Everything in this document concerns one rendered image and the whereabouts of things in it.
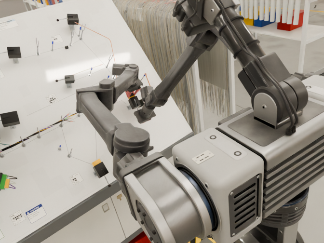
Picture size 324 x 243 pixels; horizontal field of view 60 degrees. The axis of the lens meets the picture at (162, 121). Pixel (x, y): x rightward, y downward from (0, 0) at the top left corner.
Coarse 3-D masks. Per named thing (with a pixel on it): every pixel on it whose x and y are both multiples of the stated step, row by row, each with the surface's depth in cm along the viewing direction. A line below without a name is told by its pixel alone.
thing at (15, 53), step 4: (8, 48) 132; (12, 48) 132; (16, 48) 133; (4, 52) 132; (8, 52) 131; (12, 52) 132; (16, 52) 133; (20, 52) 133; (8, 56) 133; (12, 56) 133; (16, 56) 134; (20, 56) 135; (16, 60) 140
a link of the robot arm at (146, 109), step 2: (144, 100) 137; (144, 104) 134; (144, 106) 134; (146, 106) 134; (148, 106) 134; (150, 106) 133; (142, 108) 138; (144, 108) 135; (146, 108) 134; (148, 108) 133; (150, 108) 134; (152, 108) 134; (154, 108) 135; (144, 110) 136; (146, 110) 135; (148, 110) 134; (150, 110) 134; (152, 110) 135; (144, 112) 137; (146, 112) 137; (148, 112) 136; (150, 112) 137
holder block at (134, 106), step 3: (135, 96) 149; (129, 99) 149; (132, 99) 148; (135, 99) 149; (129, 102) 150; (132, 102) 147; (138, 102) 149; (132, 105) 148; (135, 105) 148; (138, 105) 148; (132, 108) 150
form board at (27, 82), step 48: (96, 0) 168; (0, 48) 139; (48, 48) 148; (96, 48) 159; (0, 96) 133; (48, 144) 134; (96, 144) 143; (0, 192) 121; (48, 192) 128; (0, 240) 116
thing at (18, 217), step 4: (16, 212) 121; (20, 212) 122; (12, 216) 120; (16, 216) 121; (20, 216) 122; (24, 216) 122; (12, 220) 120; (16, 220) 121; (20, 220) 121; (16, 224) 120
